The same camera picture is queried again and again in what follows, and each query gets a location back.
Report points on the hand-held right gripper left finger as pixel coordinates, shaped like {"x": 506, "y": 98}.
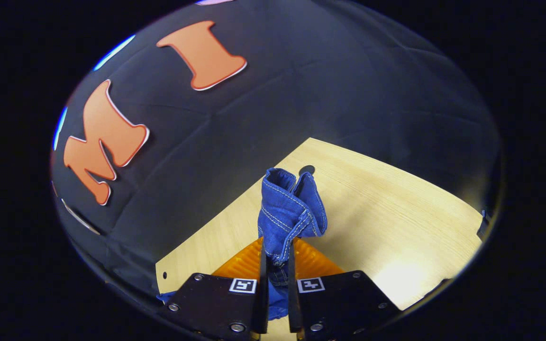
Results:
{"x": 262, "y": 303}

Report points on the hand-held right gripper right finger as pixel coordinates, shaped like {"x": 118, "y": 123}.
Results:
{"x": 293, "y": 303}

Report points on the blue denim jeans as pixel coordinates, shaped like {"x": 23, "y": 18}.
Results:
{"x": 282, "y": 208}

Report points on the black backdrop cloth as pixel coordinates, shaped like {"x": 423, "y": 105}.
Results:
{"x": 325, "y": 71}

